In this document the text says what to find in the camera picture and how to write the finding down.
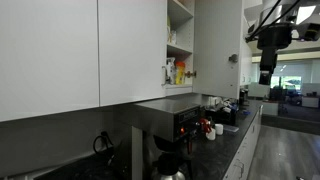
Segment white cabinet door with lock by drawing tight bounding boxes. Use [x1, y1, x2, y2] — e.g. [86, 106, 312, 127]
[192, 0, 244, 100]

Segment white office cabinet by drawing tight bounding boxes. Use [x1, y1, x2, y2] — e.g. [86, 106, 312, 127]
[301, 82, 320, 109]

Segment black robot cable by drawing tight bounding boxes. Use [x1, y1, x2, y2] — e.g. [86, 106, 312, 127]
[245, 0, 303, 43]

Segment black countertop appliance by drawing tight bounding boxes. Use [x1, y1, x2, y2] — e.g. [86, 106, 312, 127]
[238, 88, 250, 107]

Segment round silver door lock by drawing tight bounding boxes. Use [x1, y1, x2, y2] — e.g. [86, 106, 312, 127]
[228, 53, 239, 64]

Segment black condiment organizer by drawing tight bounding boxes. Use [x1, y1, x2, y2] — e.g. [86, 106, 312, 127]
[204, 105, 238, 127]

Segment white office partition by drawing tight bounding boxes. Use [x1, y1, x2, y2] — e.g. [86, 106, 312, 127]
[247, 81, 272, 99]

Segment brass cabinet door hinge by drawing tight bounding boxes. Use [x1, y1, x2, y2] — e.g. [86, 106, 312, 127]
[185, 70, 198, 79]

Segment white cabinet body with shelves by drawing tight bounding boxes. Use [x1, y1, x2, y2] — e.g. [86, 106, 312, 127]
[165, 0, 196, 98]

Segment stainless steel coffee maker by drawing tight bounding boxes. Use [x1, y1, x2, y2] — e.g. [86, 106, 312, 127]
[113, 98, 202, 180]

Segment yellow canister orange lid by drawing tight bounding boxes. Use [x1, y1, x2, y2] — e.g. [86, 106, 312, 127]
[175, 61, 186, 86]

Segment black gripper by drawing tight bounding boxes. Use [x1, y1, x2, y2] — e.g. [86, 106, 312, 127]
[256, 23, 294, 86]

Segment small white package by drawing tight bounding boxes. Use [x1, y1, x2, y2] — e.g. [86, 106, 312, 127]
[170, 30, 178, 45]

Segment clear plastic food container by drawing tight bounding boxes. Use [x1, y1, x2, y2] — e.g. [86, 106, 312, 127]
[223, 124, 240, 134]

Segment rectangular ceiling light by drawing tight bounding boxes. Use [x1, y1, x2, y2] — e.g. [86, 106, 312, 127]
[295, 4, 317, 25]

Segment white mug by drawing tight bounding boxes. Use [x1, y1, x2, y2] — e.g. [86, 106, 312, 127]
[205, 128, 217, 142]
[214, 123, 225, 136]

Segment pale yellow box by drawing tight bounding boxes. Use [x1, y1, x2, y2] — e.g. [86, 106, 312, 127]
[166, 16, 172, 44]

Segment silver drawer handle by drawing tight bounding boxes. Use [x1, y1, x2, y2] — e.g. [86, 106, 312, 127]
[234, 158, 245, 179]

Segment black office chair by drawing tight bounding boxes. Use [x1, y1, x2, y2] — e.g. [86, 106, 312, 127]
[269, 85, 285, 103]

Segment silver cabinet door handle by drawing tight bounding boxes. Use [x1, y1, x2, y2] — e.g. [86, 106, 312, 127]
[161, 64, 168, 85]

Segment white lower cabinets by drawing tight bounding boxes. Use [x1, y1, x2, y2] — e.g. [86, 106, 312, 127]
[222, 104, 264, 180]

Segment black power cable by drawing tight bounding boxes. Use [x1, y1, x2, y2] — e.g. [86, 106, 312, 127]
[92, 130, 116, 164]

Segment red plastic tool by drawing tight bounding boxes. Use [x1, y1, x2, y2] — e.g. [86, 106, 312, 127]
[198, 117, 214, 135]

